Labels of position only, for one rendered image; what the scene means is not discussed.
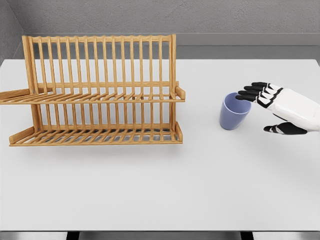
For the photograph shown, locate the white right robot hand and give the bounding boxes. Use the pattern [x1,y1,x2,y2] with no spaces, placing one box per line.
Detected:
[235,81,320,135]

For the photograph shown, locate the lavender blue plastic cup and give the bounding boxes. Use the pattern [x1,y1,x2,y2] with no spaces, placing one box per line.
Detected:
[219,92,252,131]

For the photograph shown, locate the wooden two-tier dish rack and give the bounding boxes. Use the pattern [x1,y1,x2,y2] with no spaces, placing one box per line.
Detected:
[0,34,187,148]

